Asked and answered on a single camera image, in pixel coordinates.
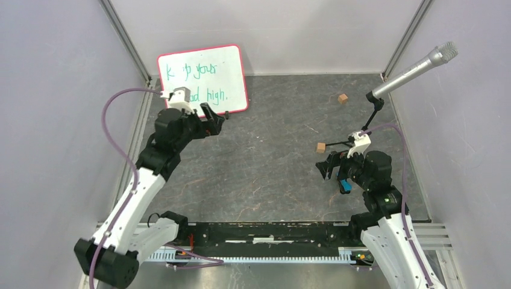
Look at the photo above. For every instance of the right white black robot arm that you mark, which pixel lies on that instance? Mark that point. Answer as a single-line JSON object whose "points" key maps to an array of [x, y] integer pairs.
{"points": [[386, 228]]}

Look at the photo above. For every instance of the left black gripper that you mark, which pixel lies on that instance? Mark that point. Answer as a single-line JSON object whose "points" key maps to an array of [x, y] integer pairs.
{"points": [[203, 130]]}

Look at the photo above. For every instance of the near wooden cube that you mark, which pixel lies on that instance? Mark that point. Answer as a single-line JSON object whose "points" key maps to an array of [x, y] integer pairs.
{"points": [[321, 148]]}

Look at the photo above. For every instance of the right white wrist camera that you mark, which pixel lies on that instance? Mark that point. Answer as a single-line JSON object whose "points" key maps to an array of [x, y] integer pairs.
{"points": [[361, 142]]}

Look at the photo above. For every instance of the blue whiteboard eraser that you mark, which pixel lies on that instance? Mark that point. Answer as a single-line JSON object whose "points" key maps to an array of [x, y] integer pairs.
{"points": [[344, 185]]}

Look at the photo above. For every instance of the aluminium cable duct rail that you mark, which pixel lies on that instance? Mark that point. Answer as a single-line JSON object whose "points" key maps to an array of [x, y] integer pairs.
{"points": [[342, 256]]}

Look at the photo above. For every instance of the silver microphone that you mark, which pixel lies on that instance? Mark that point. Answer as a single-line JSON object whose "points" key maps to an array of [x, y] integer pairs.
{"points": [[440, 55]]}

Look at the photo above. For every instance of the far wooden cube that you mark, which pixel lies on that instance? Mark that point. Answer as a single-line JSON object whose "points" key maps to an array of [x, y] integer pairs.
{"points": [[343, 99]]}

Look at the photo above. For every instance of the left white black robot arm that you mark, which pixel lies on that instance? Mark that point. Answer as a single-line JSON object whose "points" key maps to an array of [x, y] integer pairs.
{"points": [[113, 254]]}

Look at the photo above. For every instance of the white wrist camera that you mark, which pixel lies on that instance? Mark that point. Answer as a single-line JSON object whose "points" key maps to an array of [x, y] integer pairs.
{"points": [[178, 99], [361, 142]]}

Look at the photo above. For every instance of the wooden cube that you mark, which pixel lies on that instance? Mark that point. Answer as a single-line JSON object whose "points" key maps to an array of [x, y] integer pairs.
{"points": [[343, 99], [321, 148]]}

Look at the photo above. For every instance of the pink framed whiteboard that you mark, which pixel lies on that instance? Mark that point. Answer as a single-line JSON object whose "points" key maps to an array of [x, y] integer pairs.
{"points": [[213, 75]]}

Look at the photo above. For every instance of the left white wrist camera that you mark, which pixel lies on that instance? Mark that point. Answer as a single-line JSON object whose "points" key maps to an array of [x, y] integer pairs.
{"points": [[178, 99]]}

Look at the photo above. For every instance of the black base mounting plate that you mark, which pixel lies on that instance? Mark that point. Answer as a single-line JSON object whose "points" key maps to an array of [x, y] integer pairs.
{"points": [[268, 239]]}

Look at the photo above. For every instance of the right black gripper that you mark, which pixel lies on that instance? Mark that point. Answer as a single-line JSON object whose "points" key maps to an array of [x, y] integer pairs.
{"points": [[335, 159]]}

